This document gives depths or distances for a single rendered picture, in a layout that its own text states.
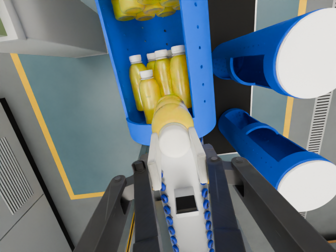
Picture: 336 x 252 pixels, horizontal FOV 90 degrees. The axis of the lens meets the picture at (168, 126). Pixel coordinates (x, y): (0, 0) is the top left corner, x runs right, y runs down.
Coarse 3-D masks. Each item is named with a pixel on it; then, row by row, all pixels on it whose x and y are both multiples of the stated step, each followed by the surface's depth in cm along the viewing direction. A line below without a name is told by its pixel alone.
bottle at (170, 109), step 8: (168, 96) 33; (176, 96) 34; (160, 104) 29; (168, 104) 26; (176, 104) 26; (184, 104) 31; (160, 112) 24; (168, 112) 23; (176, 112) 23; (184, 112) 24; (152, 120) 25; (160, 120) 23; (168, 120) 22; (176, 120) 22; (184, 120) 23; (192, 120) 25; (152, 128) 24; (160, 128) 22; (184, 128) 22
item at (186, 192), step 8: (176, 192) 84; (184, 192) 83; (192, 192) 82; (176, 200) 77; (184, 200) 76; (192, 200) 75; (176, 208) 73; (184, 208) 72; (192, 208) 72; (176, 216) 73; (184, 216) 73
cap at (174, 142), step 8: (168, 128) 20; (176, 128) 20; (160, 136) 20; (168, 136) 20; (176, 136) 20; (184, 136) 20; (160, 144) 20; (168, 144) 20; (176, 144) 20; (184, 144) 20; (168, 152) 21; (176, 152) 21; (184, 152) 21
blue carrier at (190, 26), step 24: (96, 0) 42; (192, 0) 35; (120, 24) 53; (144, 24) 58; (168, 24) 58; (192, 24) 36; (120, 48) 53; (144, 48) 60; (168, 48) 61; (192, 48) 38; (120, 72) 53; (192, 72) 39; (120, 96) 51; (192, 96) 41; (144, 120) 65; (144, 144) 47
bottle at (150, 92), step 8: (144, 80) 50; (152, 80) 50; (144, 88) 49; (152, 88) 50; (144, 96) 50; (152, 96) 50; (160, 96) 52; (144, 104) 52; (152, 104) 51; (144, 112) 53; (152, 112) 52
